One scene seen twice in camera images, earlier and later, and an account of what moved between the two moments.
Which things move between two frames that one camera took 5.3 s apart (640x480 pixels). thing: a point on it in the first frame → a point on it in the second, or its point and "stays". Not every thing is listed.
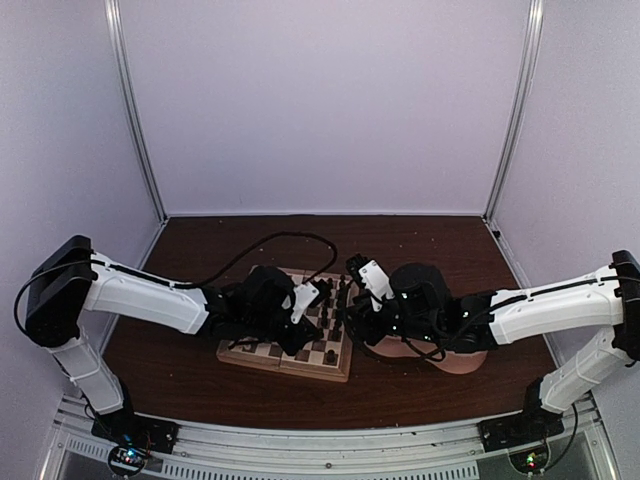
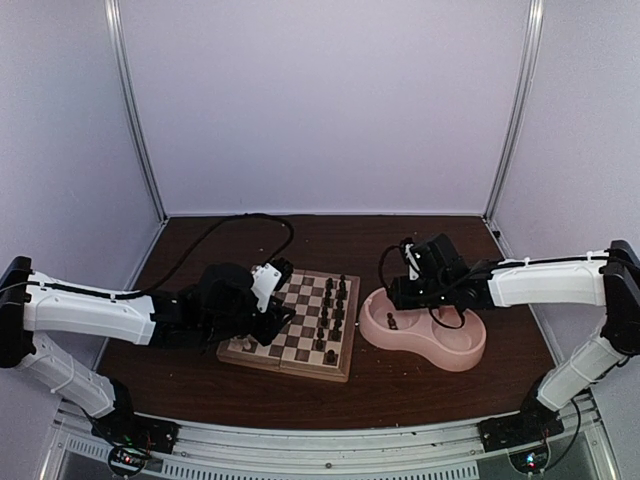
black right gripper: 362,315 → 403,299
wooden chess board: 320,297 stays
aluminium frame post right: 523,102 stays
